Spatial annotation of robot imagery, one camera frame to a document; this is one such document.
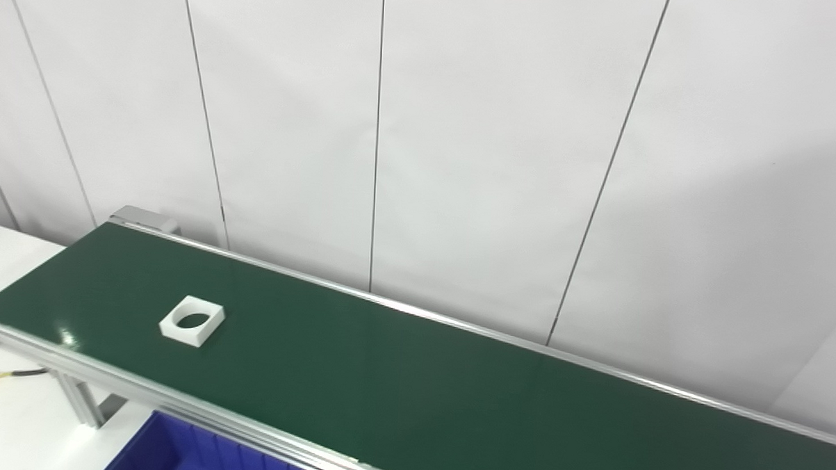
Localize blue bin with white parts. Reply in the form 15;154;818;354
101;408;336;470

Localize green conveyor belt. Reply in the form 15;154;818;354
0;202;836;470
0;218;836;470

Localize white square part with hole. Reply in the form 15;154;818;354
158;294;227;348

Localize yellow black cable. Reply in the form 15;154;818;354
0;366;49;393

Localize aluminium conveyor leg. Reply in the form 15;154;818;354
50;368;129;431

